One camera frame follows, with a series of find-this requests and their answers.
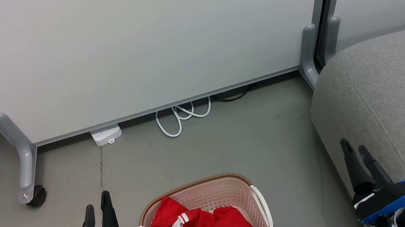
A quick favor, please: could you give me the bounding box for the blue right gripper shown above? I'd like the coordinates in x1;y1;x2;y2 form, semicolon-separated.
339;129;405;227

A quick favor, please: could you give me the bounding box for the black caster wheel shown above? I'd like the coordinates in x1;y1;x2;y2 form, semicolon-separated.
24;185;49;209

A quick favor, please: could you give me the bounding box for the grey upholstered ottoman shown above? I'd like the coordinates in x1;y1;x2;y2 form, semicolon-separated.
300;28;405;227

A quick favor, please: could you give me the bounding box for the white power strip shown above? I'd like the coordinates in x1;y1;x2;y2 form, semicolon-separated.
90;123;125;148

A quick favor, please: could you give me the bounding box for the grey curved partition leg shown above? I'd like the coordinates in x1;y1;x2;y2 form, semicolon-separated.
317;15;348;66
292;22;326;90
0;108;46;208

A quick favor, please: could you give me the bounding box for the white plastic laundry basket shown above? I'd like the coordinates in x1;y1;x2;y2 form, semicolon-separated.
129;167;275;227

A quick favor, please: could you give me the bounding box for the white looped cable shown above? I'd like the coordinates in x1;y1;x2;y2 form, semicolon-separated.
153;96;216;140

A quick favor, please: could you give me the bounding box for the black floor cable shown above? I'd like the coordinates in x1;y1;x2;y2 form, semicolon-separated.
210;85;254;105

